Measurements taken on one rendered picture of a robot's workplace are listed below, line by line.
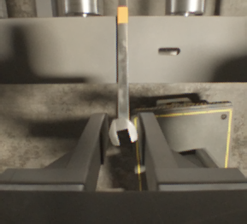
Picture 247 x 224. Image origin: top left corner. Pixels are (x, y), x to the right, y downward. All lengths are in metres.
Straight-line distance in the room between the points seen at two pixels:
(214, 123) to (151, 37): 1.14
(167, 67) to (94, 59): 0.10
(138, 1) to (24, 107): 1.26
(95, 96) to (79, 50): 1.24
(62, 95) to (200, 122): 1.08
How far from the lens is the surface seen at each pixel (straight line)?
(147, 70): 0.25
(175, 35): 0.26
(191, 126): 1.28
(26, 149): 1.89
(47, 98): 1.60
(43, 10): 0.70
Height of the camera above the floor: 1.41
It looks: 74 degrees down
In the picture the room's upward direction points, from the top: 179 degrees counter-clockwise
